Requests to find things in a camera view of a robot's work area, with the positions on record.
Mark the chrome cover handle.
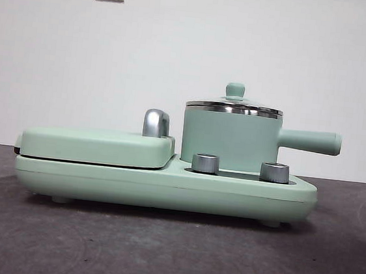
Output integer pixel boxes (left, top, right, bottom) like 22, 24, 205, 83
141, 107, 173, 140

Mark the green pot with side handle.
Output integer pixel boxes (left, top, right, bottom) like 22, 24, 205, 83
178, 103, 345, 180

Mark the glass lid with green knob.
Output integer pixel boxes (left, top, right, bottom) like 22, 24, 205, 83
185, 77, 286, 116

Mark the green breakfast machine base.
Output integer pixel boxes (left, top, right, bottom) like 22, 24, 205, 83
11, 135, 320, 230

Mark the silver control knob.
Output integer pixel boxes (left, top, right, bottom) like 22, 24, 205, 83
259, 160, 291, 184
191, 151, 221, 175

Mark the green griddle cover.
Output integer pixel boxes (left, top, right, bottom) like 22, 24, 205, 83
12, 118, 177, 174

